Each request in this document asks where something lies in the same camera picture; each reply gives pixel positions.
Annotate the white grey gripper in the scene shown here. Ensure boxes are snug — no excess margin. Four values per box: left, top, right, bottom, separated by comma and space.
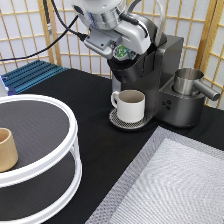
84, 14, 151, 59

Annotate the green lid coffee pod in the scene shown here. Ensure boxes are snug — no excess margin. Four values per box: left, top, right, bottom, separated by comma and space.
114, 45, 130, 60

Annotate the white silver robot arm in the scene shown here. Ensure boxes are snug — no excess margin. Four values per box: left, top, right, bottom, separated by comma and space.
72, 0, 151, 59

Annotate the grey Keurig coffee machine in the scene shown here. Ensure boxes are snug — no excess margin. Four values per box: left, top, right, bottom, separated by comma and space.
108, 34, 205, 130

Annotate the white ceramic mug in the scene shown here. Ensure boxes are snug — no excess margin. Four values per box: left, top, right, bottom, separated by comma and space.
111, 90, 145, 123

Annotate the blue ridged metal block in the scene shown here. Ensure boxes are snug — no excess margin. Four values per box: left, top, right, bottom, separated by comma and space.
2, 60, 66, 95

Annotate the steel milk frother cup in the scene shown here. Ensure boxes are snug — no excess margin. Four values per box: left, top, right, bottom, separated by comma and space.
173, 68, 220, 101

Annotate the white two-tier round shelf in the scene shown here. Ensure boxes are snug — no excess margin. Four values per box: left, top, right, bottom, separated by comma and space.
0, 94, 82, 224

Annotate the tan wooden cup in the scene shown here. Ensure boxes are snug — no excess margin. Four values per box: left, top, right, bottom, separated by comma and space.
0, 128, 18, 172

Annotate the grey woven placemat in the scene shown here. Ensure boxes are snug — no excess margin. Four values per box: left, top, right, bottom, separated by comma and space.
85, 127, 224, 224

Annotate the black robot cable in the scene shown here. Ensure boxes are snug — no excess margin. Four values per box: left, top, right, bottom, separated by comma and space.
0, 0, 91, 63

